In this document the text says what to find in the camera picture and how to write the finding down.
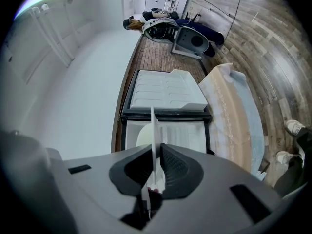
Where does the white cabinet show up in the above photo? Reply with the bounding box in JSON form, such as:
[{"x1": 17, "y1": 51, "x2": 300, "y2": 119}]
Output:
[{"x1": 145, "y1": 0, "x2": 166, "y2": 11}]

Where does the grey oval shell chair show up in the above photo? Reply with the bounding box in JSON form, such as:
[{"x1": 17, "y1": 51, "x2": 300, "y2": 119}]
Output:
[{"x1": 173, "y1": 26, "x2": 211, "y2": 55}]

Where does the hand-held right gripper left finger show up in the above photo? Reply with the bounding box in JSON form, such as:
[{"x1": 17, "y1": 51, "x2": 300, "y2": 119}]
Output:
[{"x1": 63, "y1": 144, "x2": 154, "y2": 234}]

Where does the white frame stand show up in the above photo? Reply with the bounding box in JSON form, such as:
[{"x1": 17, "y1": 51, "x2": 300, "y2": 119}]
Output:
[{"x1": 170, "y1": 27, "x2": 203, "y2": 60}]

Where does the white plate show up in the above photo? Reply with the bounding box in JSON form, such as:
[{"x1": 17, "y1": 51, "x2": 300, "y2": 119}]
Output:
[{"x1": 142, "y1": 105, "x2": 167, "y2": 221}]

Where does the white sneaker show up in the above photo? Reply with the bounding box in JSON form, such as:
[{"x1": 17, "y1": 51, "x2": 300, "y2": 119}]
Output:
[
  {"x1": 275, "y1": 151, "x2": 299, "y2": 165},
  {"x1": 284, "y1": 119, "x2": 307, "y2": 137}
]

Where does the person's left leg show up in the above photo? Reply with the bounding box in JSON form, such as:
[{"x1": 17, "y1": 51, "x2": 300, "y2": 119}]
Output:
[{"x1": 274, "y1": 152, "x2": 309, "y2": 197}]

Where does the white ceiling pipe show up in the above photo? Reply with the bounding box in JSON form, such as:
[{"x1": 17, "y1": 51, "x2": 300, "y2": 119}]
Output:
[
  {"x1": 29, "y1": 6, "x2": 71, "y2": 67},
  {"x1": 40, "y1": 4, "x2": 75, "y2": 60}
]

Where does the black floor cable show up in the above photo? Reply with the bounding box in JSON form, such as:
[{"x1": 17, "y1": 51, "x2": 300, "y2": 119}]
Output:
[{"x1": 224, "y1": 0, "x2": 244, "y2": 40}]

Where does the white mini fridge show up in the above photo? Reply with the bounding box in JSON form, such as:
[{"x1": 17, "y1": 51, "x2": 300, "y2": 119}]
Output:
[{"x1": 120, "y1": 68, "x2": 216, "y2": 156}]

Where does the person's right leg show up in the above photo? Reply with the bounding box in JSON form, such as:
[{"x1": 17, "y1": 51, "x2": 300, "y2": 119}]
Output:
[{"x1": 293, "y1": 127, "x2": 312, "y2": 156}]

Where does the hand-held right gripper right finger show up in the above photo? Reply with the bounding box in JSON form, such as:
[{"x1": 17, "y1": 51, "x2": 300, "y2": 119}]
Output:
[{"x1": 146, "y1": 143, "x2": 283, "y2": 234}]

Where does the person's leg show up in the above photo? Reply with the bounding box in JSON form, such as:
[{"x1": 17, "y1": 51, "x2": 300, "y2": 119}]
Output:
[
  {"x1": 274, "y1": 152, "x2": 309, "y2": 197},
  {"x1": 293, "y1": 127, "x2": 312, "y2": 156}
]

